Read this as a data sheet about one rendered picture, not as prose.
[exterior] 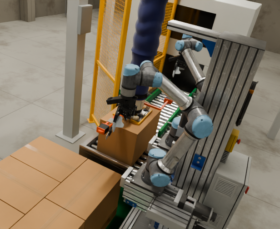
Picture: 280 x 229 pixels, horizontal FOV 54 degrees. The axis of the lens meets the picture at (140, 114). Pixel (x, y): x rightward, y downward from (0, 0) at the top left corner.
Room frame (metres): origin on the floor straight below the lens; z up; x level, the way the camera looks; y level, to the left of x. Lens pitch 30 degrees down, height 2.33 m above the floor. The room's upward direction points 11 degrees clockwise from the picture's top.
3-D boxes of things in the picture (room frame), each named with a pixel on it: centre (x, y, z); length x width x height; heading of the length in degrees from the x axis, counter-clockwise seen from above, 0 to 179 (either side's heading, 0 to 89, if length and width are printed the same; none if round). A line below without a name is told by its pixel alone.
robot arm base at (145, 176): (1.43, -0.16, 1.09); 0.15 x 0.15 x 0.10
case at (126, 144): (2.40, 0.07, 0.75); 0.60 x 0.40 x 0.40; 160
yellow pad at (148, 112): (2.38, -0.02, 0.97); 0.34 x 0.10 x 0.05; 161
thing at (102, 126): (1.84, 0.27, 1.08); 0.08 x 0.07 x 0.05; 161
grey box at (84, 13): (3.08, 0.80, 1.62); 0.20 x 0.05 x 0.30; 160
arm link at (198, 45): (2.10, -0.30, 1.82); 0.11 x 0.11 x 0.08; 41
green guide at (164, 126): (3.40, -0.57, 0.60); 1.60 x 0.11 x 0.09; 160
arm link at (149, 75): (1.28, -0.01, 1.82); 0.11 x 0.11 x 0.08; 11
